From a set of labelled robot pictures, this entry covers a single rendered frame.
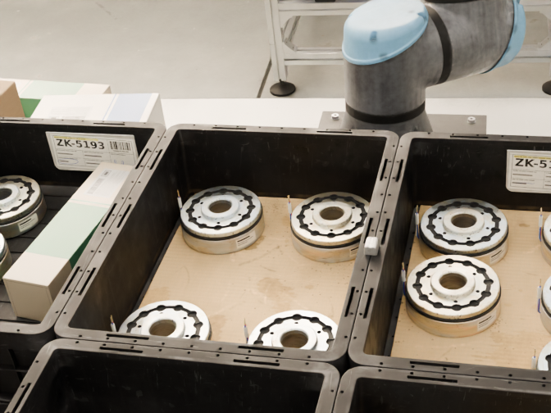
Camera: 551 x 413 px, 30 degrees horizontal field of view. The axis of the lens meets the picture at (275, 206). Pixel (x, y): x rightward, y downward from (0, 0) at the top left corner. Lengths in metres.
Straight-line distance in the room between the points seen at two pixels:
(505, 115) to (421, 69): 0.32
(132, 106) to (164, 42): 1.98
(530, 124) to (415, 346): 0.68
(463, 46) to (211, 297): 0.53
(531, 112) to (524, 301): 0.62
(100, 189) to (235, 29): 2.39
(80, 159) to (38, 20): 2.62
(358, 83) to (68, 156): 0.41
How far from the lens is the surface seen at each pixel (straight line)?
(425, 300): 1.13
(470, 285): 1.14
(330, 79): 3.29
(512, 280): 1.20
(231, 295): 1.20
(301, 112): 1.77
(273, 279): 1.22
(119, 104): 1.69
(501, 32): 1.50
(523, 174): 1.27
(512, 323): 1.15
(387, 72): 1.42
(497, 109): 1.75
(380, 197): 1.16
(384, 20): 1.43
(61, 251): 1.23
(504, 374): 0.95
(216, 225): 1.26
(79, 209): 1.29
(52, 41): 3.82
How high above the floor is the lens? 1.61
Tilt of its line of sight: 36 degrees down
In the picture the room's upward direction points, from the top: 7 degrees counter-clockwise
